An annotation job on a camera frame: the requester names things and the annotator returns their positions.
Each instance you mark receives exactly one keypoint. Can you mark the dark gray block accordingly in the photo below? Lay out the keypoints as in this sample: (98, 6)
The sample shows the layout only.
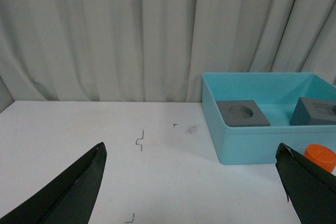
(312, 111)

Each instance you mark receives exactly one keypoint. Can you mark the orange cylinder part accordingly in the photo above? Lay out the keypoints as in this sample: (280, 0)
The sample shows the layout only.
(321, 155)

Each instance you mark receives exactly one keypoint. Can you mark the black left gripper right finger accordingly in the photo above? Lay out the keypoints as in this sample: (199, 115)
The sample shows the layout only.
(309, 187)

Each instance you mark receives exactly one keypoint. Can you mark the blue plastic box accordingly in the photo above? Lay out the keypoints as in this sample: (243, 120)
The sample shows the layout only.
(276, 94)

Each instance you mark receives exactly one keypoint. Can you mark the gray block with round hole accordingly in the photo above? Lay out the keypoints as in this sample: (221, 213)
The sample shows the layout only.
(242, 113)

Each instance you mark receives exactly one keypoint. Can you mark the gray-green curtain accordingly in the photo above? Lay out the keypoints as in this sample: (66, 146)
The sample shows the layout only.
(155, 50)

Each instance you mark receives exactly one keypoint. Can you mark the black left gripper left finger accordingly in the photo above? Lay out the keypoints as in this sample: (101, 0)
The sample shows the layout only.
(68, 198)

